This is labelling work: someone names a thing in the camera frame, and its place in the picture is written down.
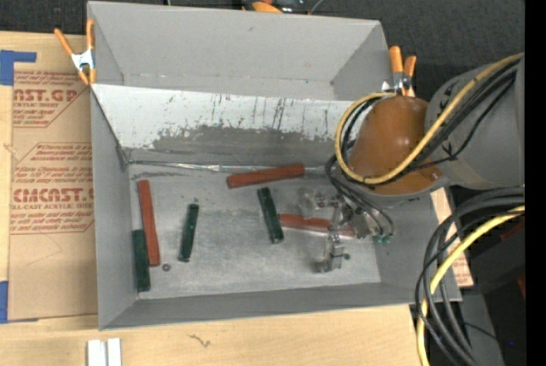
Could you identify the brown cardboard board, red print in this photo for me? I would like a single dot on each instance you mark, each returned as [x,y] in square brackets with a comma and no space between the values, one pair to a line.
[47,168]

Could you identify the dark green flat block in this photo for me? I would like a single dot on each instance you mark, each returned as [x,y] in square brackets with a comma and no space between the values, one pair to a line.
[188,233]
[270,216]
[141,262]

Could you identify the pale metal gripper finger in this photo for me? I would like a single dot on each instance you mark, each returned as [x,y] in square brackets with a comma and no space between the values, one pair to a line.
[336,255]
[326,200]

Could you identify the grey metal bin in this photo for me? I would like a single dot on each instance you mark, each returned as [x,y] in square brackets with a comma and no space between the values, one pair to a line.
[239,57]

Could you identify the red-brown flat block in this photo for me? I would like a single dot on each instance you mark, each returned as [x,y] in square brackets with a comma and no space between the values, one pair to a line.
[264,176]
[149,223]
[305,222]

